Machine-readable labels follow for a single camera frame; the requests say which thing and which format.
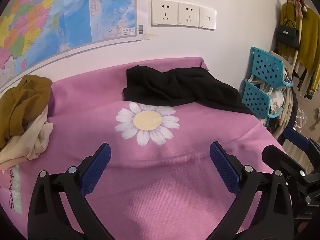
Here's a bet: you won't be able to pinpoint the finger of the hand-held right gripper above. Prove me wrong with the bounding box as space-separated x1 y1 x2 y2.
284 127 310 153
262 145 307 180

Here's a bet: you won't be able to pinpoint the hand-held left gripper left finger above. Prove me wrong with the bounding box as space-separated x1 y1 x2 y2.
27 142 118 240

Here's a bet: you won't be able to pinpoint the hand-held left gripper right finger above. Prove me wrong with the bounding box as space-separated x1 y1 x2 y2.
205 141 294 240

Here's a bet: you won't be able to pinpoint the black garment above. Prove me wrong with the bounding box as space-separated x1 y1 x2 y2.
122 65 253 114

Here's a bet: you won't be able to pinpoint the beige hanging clothes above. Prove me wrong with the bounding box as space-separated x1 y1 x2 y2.
269 51 299 138

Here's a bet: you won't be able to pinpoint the pink daisy print blanket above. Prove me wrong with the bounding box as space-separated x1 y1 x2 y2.
0 57 295 240

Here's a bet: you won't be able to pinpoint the teal perforated basket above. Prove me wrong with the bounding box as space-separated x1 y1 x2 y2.
250 47 293 87
242 80 283 119

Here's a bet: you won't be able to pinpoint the beige garment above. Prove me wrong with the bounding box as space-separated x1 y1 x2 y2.
0 105 54 172

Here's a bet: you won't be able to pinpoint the mustard garment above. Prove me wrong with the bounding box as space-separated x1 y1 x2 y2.
0 74 53 150

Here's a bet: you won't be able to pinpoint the black handbag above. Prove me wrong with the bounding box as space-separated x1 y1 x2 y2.
276 20 300 50

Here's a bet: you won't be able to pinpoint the yellow hanging garment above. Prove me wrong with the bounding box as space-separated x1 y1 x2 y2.
280 2 320 73

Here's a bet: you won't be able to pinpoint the white wall socket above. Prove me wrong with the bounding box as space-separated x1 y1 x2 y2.
177 2 200 27
151 0 178 27

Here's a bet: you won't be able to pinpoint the colourful wall map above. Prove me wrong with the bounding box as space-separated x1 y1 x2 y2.
0 0 148 90

